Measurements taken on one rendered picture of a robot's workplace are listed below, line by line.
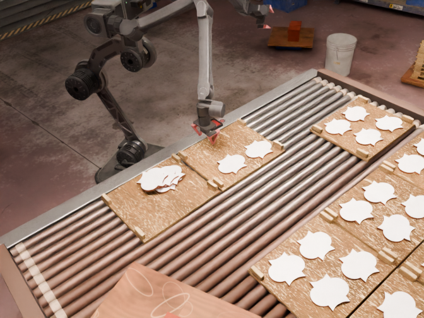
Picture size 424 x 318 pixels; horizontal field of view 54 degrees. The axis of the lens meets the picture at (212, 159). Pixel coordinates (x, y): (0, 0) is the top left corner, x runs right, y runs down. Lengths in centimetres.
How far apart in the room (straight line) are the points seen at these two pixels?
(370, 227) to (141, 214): 94
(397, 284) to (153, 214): 98
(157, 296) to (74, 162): 244
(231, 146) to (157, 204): 51
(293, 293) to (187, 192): 65
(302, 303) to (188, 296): 39
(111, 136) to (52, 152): 53
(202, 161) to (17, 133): 263
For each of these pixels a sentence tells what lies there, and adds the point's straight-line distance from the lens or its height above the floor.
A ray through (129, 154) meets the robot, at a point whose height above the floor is 40.
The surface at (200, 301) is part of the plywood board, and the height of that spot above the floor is 104.
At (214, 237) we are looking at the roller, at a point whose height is 92.
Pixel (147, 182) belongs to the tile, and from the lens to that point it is 188.
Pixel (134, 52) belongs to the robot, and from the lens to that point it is 249.
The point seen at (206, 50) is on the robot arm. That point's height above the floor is 141.
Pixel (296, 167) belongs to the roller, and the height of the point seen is 92.
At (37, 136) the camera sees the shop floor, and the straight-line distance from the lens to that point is 419.
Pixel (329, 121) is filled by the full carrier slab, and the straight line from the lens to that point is 228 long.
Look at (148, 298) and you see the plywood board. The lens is 143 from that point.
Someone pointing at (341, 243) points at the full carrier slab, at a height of 94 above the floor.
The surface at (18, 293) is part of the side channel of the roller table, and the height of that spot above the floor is 95.
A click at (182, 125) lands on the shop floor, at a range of 386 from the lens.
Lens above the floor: 225
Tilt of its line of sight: 41 degrees down
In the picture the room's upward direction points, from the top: 5 degrees counter-clockwise
